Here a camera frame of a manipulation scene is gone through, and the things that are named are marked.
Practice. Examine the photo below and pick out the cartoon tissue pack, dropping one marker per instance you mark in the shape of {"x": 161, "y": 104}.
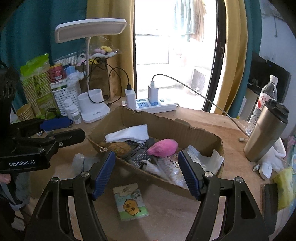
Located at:
{"x": 129, "y": 202}

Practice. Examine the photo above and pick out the pink plush pouch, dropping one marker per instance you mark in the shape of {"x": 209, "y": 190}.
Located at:
{"x": 163, "y": 148}

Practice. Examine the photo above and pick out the black smartphone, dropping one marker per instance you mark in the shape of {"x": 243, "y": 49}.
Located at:
{"x": 270, "y": 206}

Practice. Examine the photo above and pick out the teal curtain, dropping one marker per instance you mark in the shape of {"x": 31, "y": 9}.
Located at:
{"x": 254, "y": 33}

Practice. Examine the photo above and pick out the black monitor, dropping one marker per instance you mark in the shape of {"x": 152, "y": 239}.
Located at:
{"x": 260, "y": 72}

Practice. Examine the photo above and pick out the bag of plush toys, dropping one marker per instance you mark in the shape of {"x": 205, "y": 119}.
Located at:
{"x": 103, "y": 52}

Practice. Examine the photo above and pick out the grey dotted glove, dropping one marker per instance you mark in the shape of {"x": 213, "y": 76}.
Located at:
{"x": 138, "y": 153}

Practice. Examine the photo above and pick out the white charger with black cable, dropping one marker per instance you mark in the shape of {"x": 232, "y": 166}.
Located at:
{"x": 129, "y": 94}

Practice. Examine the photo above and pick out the bubble wrap bundle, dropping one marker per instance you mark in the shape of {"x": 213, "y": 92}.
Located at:
{"x": 82, "y": 163}

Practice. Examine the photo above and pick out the red can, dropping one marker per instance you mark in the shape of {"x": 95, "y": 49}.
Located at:
{"x": 57, "y": 73}

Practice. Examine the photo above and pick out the brown plush pouch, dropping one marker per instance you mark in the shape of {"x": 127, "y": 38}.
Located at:
{"x": 119, "y": 148}

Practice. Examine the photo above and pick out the white power strip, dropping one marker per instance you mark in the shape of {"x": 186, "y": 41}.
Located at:
{"x": 163, "y": 105}

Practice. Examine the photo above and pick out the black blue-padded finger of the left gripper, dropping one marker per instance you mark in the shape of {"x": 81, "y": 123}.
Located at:
{"x": 48, "y": 125}
{"x": 57, "y": 141}

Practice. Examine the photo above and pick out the yellow curtain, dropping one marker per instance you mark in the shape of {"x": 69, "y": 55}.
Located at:
{"x": 235, "y": 54}

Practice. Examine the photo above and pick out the plastic water bottle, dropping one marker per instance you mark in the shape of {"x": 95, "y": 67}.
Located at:
{"x": 268, "y": 92}

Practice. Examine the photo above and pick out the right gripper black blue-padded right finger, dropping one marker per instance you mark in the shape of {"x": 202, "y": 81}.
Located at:
{"x": 242, "y": 219}

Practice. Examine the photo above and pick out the clear bag of items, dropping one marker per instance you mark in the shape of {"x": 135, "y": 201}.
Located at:
{"x": 166, "y": 168}

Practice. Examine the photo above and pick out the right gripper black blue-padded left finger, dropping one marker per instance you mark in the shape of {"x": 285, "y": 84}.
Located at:
{"x": 51, "y": 217}

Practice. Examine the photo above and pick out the white computer mouse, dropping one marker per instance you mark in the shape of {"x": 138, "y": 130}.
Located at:
{"x": 265, "y": 170}

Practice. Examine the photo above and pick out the white cloth towel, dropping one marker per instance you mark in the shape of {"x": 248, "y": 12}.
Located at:
{"x": 138, "y": 134}
{"x": 204, "y": 158}

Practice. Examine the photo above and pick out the stack of paper cups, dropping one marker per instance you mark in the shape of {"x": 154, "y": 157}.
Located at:
{"x": 25, "y": 113}

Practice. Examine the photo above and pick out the steel travel tumbler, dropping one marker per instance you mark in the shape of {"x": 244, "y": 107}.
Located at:
{"x": 269, "y": 127}

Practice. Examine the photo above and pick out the brown cardboard box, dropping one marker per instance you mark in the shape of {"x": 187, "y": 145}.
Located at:
{"x": 159, "y": 128}

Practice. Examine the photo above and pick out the green bag of paper cups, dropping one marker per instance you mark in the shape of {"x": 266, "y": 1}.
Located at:
{"x": 35, "y": 80}

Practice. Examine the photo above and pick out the white plastic basket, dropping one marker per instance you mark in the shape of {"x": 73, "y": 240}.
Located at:
{"x": 62, "y": 94}

